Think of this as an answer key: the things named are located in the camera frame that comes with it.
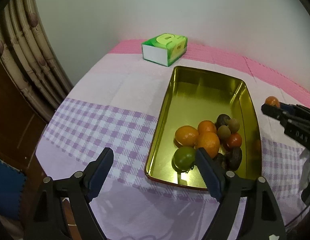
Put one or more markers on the red and gold tin box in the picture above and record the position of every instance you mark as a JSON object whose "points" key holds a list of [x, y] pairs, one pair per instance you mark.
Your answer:
{"points": [[195, 100]]}

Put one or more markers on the blue foam mat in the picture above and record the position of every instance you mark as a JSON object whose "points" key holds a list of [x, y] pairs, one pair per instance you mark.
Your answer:
{"points": [[7, 187]]}

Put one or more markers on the brown kiwi fruit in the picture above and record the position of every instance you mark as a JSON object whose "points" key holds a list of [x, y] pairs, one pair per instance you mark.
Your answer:
{"points": [[233, 125], [223, 133]]}

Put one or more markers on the brown wooden furniture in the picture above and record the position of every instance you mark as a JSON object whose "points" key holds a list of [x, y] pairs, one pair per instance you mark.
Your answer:
{"points": [[12, 120]]}

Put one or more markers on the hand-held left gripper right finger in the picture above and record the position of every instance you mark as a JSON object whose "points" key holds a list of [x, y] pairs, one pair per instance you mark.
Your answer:
{"points": [[207, 175]]}

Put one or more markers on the green tissue pack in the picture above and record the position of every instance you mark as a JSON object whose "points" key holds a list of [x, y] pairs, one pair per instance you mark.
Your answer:
{"points": [[165, 50]]}

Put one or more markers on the large orange mandarin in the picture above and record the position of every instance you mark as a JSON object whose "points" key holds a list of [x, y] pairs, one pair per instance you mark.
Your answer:
{"points": [[208, 143]]}

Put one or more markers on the white purple checked blanket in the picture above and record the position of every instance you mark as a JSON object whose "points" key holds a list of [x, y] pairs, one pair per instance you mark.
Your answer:
{"points": [[107, 110]]}

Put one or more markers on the person's right hand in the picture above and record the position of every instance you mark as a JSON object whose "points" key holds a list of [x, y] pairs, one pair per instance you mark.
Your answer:
{"points": [[307, 162]]}

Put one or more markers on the dark wrinkled passion fruit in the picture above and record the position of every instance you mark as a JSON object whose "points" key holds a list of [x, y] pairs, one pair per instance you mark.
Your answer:
{"points": [[222, 120]]}

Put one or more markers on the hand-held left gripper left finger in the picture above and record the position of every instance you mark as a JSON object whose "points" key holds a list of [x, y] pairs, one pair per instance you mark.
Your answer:
{"points": [[101, 177]]}

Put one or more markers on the red tomato with stem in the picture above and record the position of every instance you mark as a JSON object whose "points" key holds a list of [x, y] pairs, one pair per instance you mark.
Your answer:
{"points": [[234, 140]]}

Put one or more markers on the small orange mandarin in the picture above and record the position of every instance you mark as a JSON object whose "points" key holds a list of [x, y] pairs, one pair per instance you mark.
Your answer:
{"points": [[207, 127]]}

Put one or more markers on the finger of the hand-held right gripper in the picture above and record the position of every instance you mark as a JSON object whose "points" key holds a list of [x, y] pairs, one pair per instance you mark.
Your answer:
{"points": [[272, 111], [297, 110]]}

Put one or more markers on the smooth yellow-orange fruit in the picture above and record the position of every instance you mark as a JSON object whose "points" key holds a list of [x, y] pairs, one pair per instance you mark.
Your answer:
{"points": [[186, 136]]}

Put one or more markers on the small orange-red tomato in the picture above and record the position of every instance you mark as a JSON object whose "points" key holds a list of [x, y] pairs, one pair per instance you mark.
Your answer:
{"points": [[271, 100]]}

